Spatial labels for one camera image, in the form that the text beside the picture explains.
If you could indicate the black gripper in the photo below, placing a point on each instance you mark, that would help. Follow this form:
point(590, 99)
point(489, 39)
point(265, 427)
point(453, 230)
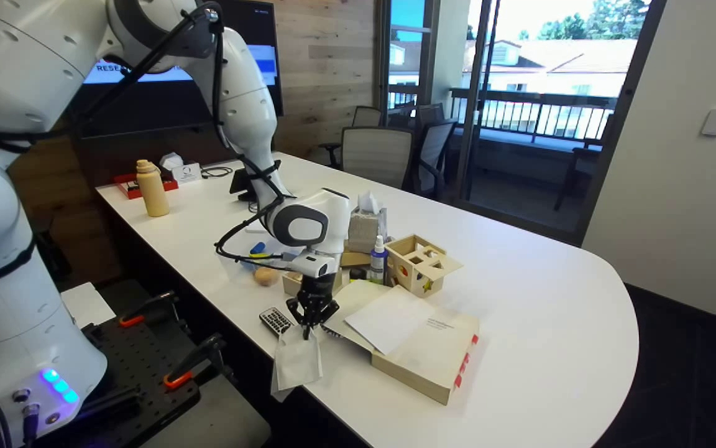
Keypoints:
point(318, 293)

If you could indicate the white tissue wipe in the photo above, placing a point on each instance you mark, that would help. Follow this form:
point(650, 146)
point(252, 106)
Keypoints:
point(298, 364)

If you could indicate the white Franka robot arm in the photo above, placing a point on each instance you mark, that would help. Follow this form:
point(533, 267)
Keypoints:
point(19, 251)

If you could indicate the grey black remote control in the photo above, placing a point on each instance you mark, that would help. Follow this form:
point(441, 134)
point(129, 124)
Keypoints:
point(274, 322)

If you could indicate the orange cylinder block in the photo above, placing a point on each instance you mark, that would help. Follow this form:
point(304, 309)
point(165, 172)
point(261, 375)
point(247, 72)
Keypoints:
point(268, 277)

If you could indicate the gold patterned box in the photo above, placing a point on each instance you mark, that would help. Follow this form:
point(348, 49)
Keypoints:
point(357, 261)

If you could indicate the white paper sheet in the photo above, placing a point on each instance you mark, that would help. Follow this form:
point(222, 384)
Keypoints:
point(391, 320)

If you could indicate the small sanitizer bottle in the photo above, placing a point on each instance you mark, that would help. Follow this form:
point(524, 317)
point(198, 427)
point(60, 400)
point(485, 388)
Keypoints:
point(377, 262)

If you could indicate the clear plastic bin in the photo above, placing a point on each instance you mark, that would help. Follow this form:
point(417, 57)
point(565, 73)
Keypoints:
point(242, 251)

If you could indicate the wooden shape sorter cube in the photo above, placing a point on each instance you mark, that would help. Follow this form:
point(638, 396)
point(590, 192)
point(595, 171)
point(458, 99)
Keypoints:
point(425, 266)

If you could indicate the dark tablet on stand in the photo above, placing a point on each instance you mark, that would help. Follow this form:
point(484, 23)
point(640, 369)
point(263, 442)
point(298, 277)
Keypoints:
point(247, 180)

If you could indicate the black perforated robot table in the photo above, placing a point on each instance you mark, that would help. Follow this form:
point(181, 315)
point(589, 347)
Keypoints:
point(144, 358)

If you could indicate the grey office chair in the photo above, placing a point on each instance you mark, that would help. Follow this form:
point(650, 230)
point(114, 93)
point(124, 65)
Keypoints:
point(374, 152)
point(367, 115)

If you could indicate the small white container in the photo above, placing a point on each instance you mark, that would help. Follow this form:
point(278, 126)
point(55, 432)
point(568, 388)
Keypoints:
point(182, 169)

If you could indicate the dark mesh office chair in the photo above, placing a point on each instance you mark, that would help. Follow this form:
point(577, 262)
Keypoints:
point(433, 159)

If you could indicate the tan squeeze bottle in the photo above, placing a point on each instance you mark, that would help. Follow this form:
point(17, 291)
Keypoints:
point(154, 191)

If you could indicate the white pad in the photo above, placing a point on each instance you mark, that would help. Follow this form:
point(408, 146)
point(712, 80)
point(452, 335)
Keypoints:
point(89, 303)

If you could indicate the flat red tray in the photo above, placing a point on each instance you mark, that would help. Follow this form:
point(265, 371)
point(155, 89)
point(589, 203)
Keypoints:
point(130, 191)

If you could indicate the dark balcony railing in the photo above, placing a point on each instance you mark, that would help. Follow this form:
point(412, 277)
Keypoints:
point(533, 114)

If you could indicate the black balcony chair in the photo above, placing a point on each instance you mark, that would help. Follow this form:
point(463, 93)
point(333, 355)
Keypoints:
point(577, 171)

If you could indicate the wall mounted monitor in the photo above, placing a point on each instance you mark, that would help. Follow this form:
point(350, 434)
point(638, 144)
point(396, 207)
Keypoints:
point(268, 59)

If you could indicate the white light switch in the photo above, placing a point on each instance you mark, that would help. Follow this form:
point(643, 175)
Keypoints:
point(714, 124)

